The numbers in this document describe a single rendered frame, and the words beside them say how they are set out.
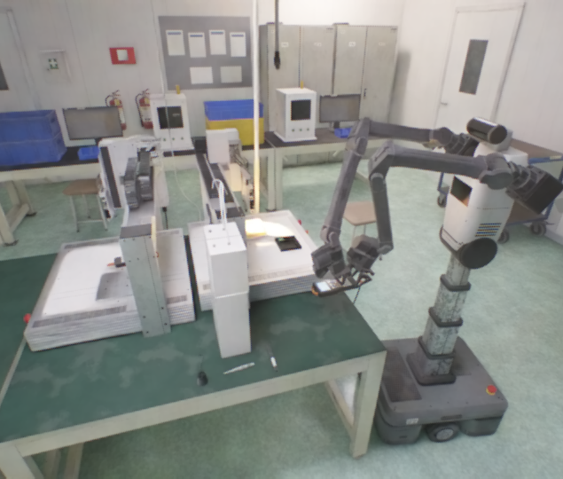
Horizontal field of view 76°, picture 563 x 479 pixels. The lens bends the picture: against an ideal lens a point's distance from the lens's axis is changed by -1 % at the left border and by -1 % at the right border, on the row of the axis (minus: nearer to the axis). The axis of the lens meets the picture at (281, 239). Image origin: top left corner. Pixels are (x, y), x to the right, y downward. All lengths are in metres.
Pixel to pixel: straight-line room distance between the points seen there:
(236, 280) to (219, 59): 4.69
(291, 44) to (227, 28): 0.90
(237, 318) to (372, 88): 5.08
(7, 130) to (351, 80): 4.28
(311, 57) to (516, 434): 4.76
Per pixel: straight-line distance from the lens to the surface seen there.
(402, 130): 1.64
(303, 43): 5.56
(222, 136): 1.95
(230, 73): 5.76
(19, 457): 1.61
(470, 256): 1.69
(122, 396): 1.49
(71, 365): 1.67
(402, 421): 2.05
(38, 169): 4.17
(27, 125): 4.27
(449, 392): 2.19
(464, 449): 2.34
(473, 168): 1.35
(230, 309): 1.35
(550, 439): 2.59
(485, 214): 1.60
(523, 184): 1.43
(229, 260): 1.24
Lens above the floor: 1.85
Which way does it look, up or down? 30 degrees down
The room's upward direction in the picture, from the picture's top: straight up
